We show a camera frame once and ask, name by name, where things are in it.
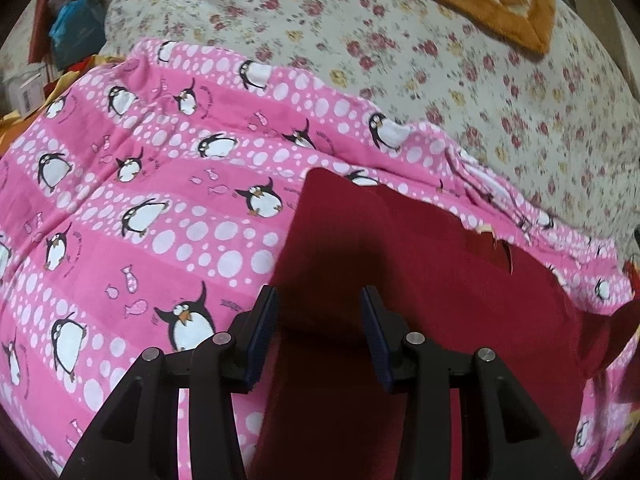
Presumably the floral bed sheet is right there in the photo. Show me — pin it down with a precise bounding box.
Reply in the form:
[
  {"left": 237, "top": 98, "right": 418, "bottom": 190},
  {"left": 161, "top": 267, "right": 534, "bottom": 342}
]
[{"left": 97, "top": 0, "right": 640, "bottom": 261}]

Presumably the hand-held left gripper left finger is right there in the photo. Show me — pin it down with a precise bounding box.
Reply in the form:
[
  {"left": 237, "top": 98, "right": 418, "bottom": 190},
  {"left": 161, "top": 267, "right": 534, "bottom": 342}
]
[{"left": 60, "top": 285, "right": 279, "bottom": 480}]

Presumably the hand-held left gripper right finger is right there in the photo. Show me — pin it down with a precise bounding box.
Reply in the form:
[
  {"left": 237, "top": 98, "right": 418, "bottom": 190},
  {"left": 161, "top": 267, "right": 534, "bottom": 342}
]
[{"left": 361, "top": 285, "right": 583, "bottom": 480}]

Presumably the blue plastic bag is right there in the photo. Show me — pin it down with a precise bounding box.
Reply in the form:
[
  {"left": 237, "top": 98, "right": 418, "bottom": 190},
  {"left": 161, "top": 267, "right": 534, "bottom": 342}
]
[{"left": 47, "top": 0, "right": 108, "bottom": 70}]

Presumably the pink penguin print blanket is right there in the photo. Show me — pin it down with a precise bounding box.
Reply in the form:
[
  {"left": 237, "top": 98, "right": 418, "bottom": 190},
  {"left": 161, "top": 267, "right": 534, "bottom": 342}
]
[{"left": 0, "top": 37, "right": 637, "bottom": 480}]

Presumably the dark red garment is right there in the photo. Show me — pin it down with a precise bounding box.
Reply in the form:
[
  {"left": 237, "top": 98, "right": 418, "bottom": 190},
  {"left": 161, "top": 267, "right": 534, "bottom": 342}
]
[{"left": 247, "top": 166, "right": 640, "bottom": 480}]

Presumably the white box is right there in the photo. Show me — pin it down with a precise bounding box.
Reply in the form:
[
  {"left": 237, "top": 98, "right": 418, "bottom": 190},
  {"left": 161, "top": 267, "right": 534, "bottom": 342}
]
[{"left": 5, "top": 67, "right": 47, "bottom": 115}]

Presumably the yellow cloth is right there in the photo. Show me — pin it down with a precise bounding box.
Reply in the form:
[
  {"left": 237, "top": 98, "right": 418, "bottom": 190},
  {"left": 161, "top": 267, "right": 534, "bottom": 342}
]
[{"left": 0, "top": 54, "right": 126, "bottom": 147}]

